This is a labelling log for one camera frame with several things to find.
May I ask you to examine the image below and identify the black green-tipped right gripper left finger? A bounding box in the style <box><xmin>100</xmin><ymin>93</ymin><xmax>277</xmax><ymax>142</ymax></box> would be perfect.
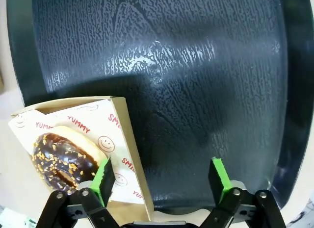
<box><xmin>35</xmin><ymin>157</ymin><xmax>118</xmax><ymax>228</ymax></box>

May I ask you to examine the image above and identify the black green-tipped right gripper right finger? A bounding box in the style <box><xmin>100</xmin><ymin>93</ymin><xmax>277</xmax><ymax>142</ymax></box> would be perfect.
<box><xmin>201</xmin><ymin>157</ymin><xmax>287</xmax><ymax>228</ymax></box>

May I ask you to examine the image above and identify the chocolate donut with nut crumbs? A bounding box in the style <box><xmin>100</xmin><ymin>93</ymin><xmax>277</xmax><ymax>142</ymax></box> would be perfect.
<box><xmin>31</xmin><ymin>126</ymin><xmax>107</xmax><ymax>196</ymax></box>

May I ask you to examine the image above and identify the brown cardboard box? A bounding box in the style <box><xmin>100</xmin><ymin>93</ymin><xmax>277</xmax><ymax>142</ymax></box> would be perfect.
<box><xmin>8</xmin><ymin>96</ymin><xmax>155</xmax><ymax>221</ymax></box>

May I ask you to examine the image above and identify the black plastic serving tray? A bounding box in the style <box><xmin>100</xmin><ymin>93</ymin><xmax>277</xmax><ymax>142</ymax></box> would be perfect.
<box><xmin>6</xmin><ymin>0</ymin><xmax>314</xmax><ymax>215</ymax></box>

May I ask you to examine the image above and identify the white smiley print paper liner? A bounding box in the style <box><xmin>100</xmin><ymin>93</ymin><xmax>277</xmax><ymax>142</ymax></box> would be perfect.
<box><xmin>8</xmin><ymin>101</ymin><xmax>144</xmax><ymax>204</ymax></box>

